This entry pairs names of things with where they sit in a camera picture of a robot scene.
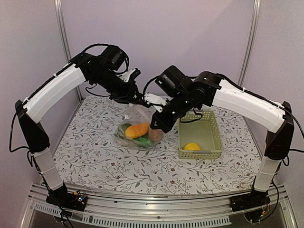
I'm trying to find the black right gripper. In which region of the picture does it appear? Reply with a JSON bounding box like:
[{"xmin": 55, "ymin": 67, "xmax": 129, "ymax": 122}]
[{"xmin": 150, "ymin": 91, "xmax": 193, "ymax": 133}]

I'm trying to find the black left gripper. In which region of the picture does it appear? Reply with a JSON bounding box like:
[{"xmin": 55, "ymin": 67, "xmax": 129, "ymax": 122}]
[{"xmin": 92, "ymin": 68, "xmax": 141, "ymax": 105}]

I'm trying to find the brown toy potato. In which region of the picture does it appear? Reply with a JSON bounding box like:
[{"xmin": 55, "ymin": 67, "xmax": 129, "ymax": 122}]
[{"xmin": 148, "ymin": 128, "xmax": 163, "ymax": 142}]

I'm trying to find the green white toy bok choy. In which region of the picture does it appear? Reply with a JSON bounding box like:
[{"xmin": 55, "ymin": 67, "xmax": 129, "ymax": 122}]
[{"xmin": 134, "ymin": 135, "xmax": 152, "ymax": 147}]

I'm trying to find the clear pink zip top bag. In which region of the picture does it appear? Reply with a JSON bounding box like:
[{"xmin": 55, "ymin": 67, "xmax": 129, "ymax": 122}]
[{"xmin": 114, "ymin": 104, "xmax": 164, "ymax": 150}]

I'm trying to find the orange yellow toy mango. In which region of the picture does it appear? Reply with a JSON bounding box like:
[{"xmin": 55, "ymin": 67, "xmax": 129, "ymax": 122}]
[{"xmin": 125, "ymin": 123, "xmax": 149, "ymax": 139}]

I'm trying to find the green yellow toy avocado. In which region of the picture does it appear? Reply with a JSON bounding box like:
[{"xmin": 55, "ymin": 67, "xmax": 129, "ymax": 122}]
[{"xmin": 116, "ymin": 123, "xmax": 131, "ymax": 139}]

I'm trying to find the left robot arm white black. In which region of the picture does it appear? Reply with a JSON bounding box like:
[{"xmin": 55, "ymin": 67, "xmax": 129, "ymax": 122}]
[{"xmin": 15, "ymin": 43, "xmax": 149, "ymax": 206}]

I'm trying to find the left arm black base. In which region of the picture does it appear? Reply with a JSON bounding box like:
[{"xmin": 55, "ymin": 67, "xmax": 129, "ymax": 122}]
[{"xmin": 46, "ymin": 183, "xmax": 88, "ymax": 211}]

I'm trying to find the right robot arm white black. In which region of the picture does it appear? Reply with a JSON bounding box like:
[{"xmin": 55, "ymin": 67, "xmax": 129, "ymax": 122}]
[{"xmin": 143, "ymin": 66, "xmax": 294, "ymax": 207}]

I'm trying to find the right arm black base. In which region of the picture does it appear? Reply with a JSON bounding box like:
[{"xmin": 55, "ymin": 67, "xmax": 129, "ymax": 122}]
[{"xmin": 229, "ymin": 188, "xmax": 270, "ymax": 223}]

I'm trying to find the yellow toy lemon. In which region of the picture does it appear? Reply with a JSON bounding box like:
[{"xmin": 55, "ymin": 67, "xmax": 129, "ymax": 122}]
[{"xmin": 183, "ymin": 142, "xmax": 201, "ymax": 151}]

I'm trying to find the beige perforated plastic basket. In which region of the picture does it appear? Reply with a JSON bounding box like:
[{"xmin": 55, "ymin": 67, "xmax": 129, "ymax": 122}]
[{"xmin": 178, "ymin": 110, "xmax": 223, "ymax": 160}]

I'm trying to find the floral patterned table mat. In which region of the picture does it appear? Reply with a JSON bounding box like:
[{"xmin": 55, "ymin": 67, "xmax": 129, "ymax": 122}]
[{"xmin": 53, "ymin": 96, "xmax": 261, "ymax": 195}]

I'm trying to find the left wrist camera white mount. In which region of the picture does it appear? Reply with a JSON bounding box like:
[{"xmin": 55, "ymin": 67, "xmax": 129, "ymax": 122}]
[{"xmin": 119, "ymin": 68, "xmax": 141, "ymax": 83}]

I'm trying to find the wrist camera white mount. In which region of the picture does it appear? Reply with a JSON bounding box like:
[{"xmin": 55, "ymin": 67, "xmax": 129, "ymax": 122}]
[
  {"xmin": 143, "ymin": 93, "xmax": 167, "ymax": 113},
  {"xmin": 119, "ymin": 68, "xmax": 141, "ymax": 83}
]

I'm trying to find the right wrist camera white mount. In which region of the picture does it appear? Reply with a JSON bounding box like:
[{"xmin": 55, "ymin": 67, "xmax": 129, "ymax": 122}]
[{"xmin": 143, "ymin": 93, "xmax": 167, "ymax": 113}]

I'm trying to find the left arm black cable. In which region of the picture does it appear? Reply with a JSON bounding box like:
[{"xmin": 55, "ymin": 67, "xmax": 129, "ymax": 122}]
[{"xmin": 83, "ymin": 43, "xmax": 112, "ymax": 54}]

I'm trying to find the front aluminium rail frame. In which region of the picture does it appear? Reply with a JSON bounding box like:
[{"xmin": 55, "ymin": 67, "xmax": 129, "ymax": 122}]
[{"xmin": 21, "ymin": 184, "xmax": 298, "ymax": 228}]

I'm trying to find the left aluminium frame post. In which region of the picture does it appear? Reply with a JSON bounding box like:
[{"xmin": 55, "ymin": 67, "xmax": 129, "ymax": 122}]
[{"xmin": 53, "ymin": 0, "xmax": 83, "ymax": 100}]

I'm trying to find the aluminium frame post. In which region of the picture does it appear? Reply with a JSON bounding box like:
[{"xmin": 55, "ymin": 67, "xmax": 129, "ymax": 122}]
[
  {"xmin": 53, "ymin": 0, "xmax": 83, "ymax": 100},
  {"xmin": 238, "ymin": 0, "xmax": 261, "ymax": 87}
]

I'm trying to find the right aluminium frame post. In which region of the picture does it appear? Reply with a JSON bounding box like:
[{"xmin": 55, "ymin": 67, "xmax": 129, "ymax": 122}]
[{"xmin": 238, "ymin": 0, "xmax": 261, "ymax": 87}]

